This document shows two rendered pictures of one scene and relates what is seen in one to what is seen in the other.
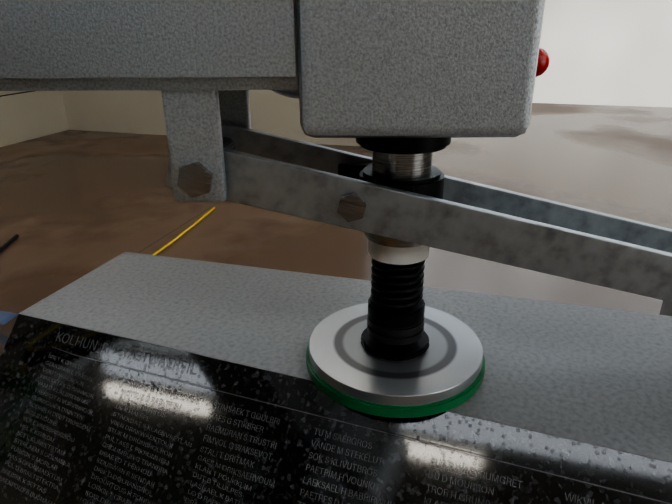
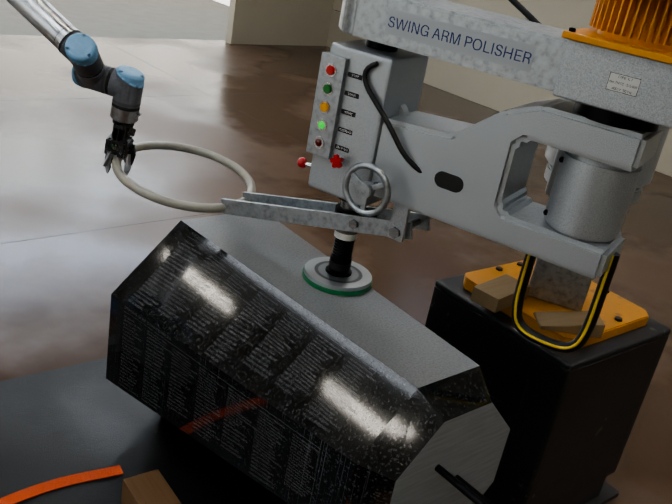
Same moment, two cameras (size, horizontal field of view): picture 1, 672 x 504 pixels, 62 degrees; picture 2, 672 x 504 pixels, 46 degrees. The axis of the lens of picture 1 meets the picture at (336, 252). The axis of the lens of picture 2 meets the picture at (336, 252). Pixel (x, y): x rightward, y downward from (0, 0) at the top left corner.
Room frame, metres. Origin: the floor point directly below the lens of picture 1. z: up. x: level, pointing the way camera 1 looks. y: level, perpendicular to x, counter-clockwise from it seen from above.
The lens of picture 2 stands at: (2.59, 0.94, 1.90)
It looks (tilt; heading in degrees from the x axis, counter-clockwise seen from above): 24 degrees down; 207
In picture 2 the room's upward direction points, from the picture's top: 11 degrees clockwise
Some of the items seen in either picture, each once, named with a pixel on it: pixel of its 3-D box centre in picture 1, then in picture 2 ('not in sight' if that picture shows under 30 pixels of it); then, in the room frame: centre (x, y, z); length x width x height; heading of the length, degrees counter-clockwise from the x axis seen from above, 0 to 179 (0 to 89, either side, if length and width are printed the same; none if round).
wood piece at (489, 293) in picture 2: not in sight; (500, 292); (0.19, 0.33, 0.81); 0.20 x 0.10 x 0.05; 168
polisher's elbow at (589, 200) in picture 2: not in sight; (590, 192); (0.60, 0.59, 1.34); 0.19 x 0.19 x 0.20
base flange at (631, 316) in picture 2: not in sight; (555, 297); (-0.03, 0.47, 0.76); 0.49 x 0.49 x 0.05; 70
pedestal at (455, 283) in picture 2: not in sight; (525, 391); (-0.03, 0.47, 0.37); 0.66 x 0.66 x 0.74; 70
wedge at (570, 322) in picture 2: not in sight; (568, 319); (0.18, 0.57, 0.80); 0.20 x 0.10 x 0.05; 121
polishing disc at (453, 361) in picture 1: (394, 346); (338, 273); (0.59, -0.07, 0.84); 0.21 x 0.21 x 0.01
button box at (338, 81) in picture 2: not in sight; (327, 106); (0.70, -0.14, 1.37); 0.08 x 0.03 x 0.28; 88
